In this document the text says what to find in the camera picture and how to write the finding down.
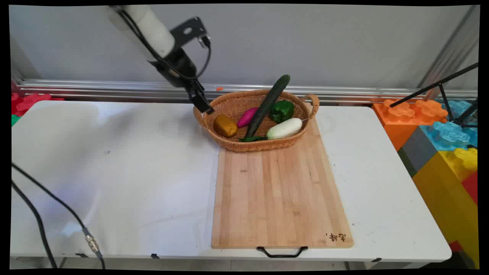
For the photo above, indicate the long green cucumber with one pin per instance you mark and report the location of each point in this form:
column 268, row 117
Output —
column 267, row 105

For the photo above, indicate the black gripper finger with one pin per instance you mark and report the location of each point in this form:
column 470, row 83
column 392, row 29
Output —
column 196, row 97
column 206, row 102

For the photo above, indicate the aluminium frame rail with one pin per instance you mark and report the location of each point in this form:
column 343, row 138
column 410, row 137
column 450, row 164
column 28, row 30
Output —
column 114, row 88

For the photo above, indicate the black tripod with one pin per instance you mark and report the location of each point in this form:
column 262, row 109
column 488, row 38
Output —
column 450, row 95

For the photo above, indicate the brown potato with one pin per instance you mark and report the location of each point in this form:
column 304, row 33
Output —
column 225, row 126

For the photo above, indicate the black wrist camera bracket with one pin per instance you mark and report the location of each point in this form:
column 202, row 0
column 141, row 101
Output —
column 191, row 28

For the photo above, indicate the woven wicker basket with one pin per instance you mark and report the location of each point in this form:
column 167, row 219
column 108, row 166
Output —
column 258, row 118

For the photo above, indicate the green toy block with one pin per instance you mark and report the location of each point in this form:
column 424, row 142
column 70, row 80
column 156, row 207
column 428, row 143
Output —
column 14, row 119

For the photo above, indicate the wooden cutting board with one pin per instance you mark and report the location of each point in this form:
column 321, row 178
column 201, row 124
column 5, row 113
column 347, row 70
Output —
column 279, row 191

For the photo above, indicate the white radish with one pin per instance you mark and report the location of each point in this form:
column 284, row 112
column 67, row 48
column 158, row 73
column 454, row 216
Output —
column 284, row 128

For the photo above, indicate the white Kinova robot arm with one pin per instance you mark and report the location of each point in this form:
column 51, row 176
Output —
column 147, row 26

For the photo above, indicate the blue toy block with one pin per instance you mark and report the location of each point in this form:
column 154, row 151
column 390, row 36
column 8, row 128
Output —
column 450, row 130

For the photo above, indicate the small green chili pepper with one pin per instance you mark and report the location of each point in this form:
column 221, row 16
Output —
column 252, row 139

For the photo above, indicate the red toy block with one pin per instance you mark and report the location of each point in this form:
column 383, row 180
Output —
column 28, row 103

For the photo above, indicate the purple sweet potato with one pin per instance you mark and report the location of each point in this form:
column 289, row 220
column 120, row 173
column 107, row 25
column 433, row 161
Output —
column 247, row 117

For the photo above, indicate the yellow toy block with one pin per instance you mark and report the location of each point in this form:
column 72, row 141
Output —
column 450, row 191

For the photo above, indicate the green bell pepper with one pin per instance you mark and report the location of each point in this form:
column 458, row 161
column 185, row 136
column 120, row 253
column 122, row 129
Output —
column 282, row 110

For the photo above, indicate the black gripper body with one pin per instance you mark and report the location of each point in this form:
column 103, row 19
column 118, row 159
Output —
column 178, row 65

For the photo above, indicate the orange toy block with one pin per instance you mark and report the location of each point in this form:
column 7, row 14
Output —
column 408, row 118

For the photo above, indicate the grey toy block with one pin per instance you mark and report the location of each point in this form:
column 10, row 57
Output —
column 416, row 151

